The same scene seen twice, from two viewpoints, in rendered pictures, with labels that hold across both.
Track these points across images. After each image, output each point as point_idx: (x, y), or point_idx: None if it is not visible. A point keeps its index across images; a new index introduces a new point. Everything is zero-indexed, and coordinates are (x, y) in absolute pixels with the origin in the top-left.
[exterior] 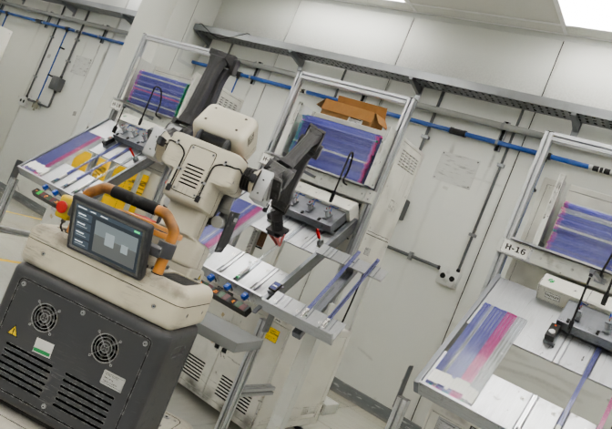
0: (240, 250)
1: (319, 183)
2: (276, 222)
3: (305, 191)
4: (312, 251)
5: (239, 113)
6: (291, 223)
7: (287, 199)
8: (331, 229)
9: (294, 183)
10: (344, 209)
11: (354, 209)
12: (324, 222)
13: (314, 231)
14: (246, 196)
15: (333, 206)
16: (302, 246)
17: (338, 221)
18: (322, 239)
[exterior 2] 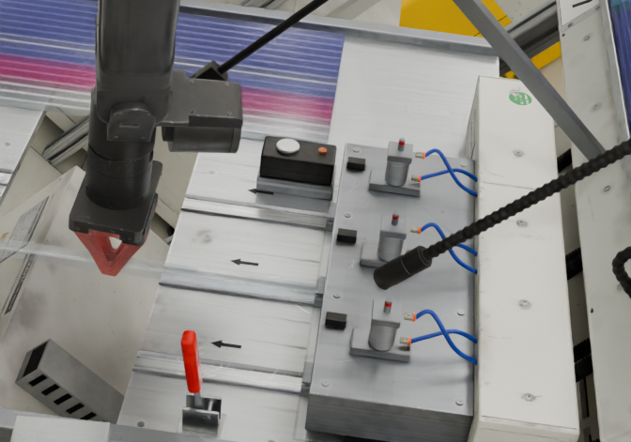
0: (12, 166)
1: (582, 201)
2: (90, 150)
3: (495, 184)
4: (128, 416)
5: None
6: (300, 251)
7: (98, 57)
8: (311, 409)
9: None
10: (477, 395)
11: (531, 440)
12: (323, 356)
13: (293, 358)
14: (380, 52)
15: (465, 334)
16: (151, 358)
17: (386, 414)
18: (254, 415)
